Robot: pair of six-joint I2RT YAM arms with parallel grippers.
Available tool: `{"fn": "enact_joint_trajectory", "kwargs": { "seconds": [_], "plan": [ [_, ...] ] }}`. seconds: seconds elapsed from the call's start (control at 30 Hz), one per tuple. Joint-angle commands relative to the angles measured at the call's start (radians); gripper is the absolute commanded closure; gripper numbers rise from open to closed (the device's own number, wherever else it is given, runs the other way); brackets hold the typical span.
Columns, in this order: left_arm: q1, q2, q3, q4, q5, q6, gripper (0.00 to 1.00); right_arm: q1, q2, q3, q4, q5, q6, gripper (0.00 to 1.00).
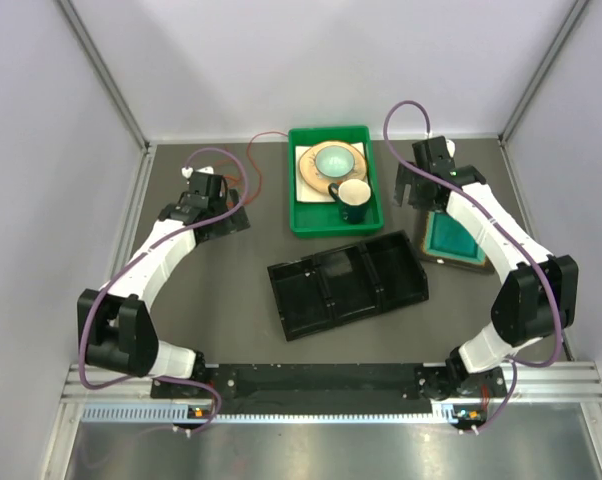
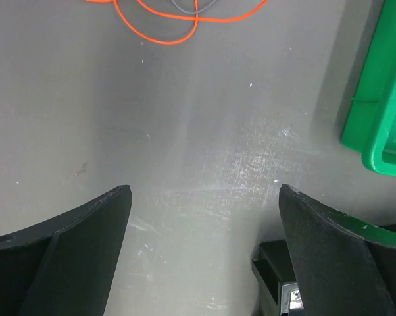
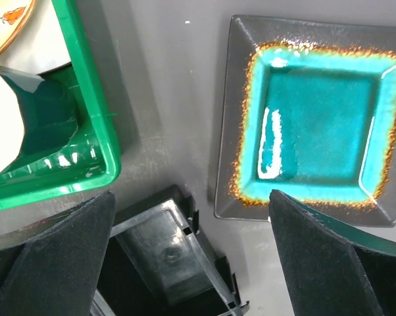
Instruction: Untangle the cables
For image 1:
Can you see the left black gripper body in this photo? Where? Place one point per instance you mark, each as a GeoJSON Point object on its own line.
{"type": "Point", "coordinates": [219, 208]}

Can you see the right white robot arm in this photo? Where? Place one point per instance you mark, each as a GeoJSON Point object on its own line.
{"type": "Point", "coordinates": [538, 290]}

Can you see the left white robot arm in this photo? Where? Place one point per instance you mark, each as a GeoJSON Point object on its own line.
{"type": "Point", "coordinates": [115, 328]}

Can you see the dark green mug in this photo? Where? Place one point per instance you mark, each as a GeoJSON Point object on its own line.
{"type": "Point", "coordinates": [352, 197]}

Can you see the teal square glazed plate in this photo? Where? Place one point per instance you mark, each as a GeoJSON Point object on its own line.
{"type": "Point", "coordinates": [441, 239]}

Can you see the green plastic bin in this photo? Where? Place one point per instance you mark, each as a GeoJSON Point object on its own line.
{"type": "Point", "coordinates": [309, 220]}

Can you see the white square plate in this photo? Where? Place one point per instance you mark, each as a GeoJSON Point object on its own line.
{"type": "Point", "coordinates": [305, 194]}

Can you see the round tan plate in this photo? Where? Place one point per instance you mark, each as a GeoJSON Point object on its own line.
{"type": "Point", "coordinates": [306, 159]}

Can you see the black three-compartment tray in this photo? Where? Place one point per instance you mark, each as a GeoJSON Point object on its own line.
{"type": "Point", "coordinates": [336, 287]}

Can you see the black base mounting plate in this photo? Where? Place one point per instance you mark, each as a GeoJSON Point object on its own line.
{"type": "Point", "coordinates": [330, 389]}

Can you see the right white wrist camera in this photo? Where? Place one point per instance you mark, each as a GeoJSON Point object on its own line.
{"type": "Point", "coordinates": [440, 146]}

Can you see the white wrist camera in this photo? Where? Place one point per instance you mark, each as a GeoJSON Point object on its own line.
{"type": "Point", "coordinates": [187, 172]}
{"type": "Point", "coordinates": [440, 146]}

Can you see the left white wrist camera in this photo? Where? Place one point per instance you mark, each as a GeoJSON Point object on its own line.
{"type": "Point", "coordinates": [187, 172]}

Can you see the grey slotted cable duct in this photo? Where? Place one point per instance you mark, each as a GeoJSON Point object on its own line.
{"type": "Point", "coordinates": [183, 414]}

